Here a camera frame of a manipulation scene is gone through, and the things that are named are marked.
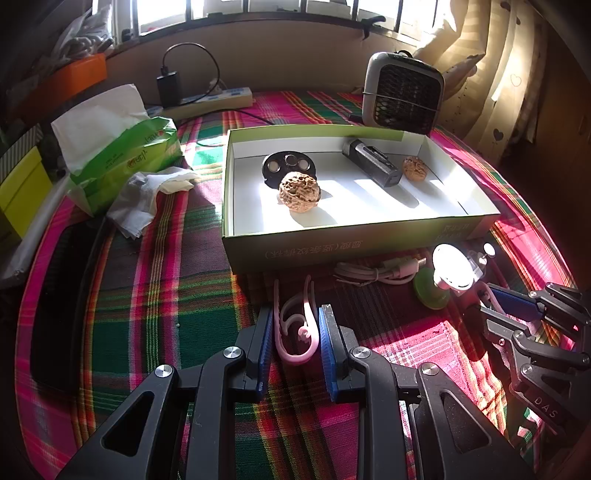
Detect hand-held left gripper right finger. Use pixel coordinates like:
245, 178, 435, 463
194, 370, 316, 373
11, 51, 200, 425
318, 304, 532, 480

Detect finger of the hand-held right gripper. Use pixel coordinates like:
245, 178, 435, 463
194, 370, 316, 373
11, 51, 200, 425
489, 284, 578, 324
480, 307, 583, 370

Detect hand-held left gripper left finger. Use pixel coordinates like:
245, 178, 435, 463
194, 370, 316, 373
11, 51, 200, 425
55, 305, 275, 480

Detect pink ear hook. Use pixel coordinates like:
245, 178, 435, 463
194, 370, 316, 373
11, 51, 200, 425
272, 275, 321, 367

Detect white cable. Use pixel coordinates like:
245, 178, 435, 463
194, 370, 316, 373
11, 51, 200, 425
333, 256, 428, 287

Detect green and white cardboard box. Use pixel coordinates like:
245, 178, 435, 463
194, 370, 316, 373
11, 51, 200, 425
221, 124, 502, 276

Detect large brown walnut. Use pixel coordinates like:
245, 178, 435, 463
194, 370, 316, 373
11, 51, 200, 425
278, 171, 322, 214

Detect small brown walnut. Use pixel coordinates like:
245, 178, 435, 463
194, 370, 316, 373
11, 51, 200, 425
403, 156, 428, 182

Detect black disc with round holes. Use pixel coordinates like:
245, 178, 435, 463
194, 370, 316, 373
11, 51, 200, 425
262, 151, 318, 185

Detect black rectangular device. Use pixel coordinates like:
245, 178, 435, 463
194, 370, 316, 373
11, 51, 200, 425
341, 137, 402, 188

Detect plaid blanket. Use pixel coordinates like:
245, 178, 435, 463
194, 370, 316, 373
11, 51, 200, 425
18, 90, 578, 480

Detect crumpled white tissue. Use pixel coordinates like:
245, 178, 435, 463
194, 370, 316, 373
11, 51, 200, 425
107, 167, 201, 239

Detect long black flat object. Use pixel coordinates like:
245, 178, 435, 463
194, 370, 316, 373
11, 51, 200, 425
29, 215, 109, 395

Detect grey desk fan heater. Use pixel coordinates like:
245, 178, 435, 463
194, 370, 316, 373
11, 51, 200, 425
361, 51, 445, 137

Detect cream heart print curtain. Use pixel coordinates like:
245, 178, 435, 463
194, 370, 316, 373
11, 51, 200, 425
413, 0, 555, 162

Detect green tissue pack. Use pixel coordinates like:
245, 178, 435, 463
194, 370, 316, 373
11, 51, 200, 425
51, 84, 183, 217

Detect white power strip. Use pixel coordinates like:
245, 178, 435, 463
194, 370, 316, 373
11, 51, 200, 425
161, 87, 256, 121

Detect black charger adapter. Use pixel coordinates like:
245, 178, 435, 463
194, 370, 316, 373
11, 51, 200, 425
156, 71, 182, 107

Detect yellow green box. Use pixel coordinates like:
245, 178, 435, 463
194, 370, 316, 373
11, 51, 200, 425
0, 148, 54, 241

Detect striped grey box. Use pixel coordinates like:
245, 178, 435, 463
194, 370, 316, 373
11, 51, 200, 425
0, 126, 44, 185

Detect orange box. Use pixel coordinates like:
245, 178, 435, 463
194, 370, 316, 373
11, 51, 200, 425
28, 52, 108, 100

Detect plastic bags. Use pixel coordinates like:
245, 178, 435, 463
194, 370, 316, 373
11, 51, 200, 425
46, 4, 116, 61

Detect black charger cable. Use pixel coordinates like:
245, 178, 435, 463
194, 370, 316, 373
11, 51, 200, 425
161, 43, 275, 148

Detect black window handle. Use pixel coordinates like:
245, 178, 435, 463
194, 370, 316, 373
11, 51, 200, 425
360, 16, 386, 41

